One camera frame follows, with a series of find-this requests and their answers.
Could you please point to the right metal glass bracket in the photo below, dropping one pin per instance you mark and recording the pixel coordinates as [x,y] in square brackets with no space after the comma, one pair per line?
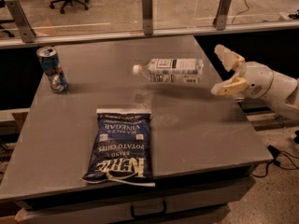
[220,20]

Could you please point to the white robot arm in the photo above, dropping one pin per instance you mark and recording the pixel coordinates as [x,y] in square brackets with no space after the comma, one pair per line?
[282,96]

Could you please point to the clear plastic water bottle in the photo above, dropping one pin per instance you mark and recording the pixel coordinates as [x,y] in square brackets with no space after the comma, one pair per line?
[171,70]

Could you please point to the blue potato chips bag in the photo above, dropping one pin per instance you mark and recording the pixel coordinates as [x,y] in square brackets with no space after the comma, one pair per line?
[121,149]

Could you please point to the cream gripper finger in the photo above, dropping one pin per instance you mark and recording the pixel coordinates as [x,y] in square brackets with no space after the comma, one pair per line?
[231,60]
[231,86]

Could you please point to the metal glass rail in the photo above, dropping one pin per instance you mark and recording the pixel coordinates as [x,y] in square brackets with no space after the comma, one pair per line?
[58,40]

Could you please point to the blue energy drink can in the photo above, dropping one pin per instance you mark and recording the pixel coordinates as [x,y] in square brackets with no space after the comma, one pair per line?
[49,61]

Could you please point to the black drawer handle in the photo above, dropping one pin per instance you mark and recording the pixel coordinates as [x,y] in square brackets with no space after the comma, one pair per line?
[148,211]

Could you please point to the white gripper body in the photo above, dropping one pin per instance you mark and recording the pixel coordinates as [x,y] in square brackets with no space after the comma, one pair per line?
[257,79]

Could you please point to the middle metal glass bracket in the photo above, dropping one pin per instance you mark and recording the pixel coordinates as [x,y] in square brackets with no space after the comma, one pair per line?
[147,14]

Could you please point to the grey table drawer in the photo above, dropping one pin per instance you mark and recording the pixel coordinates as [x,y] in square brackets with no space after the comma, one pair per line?
[205,204]

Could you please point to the metal glass bracket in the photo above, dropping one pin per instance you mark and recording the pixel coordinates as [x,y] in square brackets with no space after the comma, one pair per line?
[147,14]
[220,20]
[25,30]

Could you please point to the left metal glass bracket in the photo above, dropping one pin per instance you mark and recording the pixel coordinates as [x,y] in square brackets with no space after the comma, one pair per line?
[25,30]

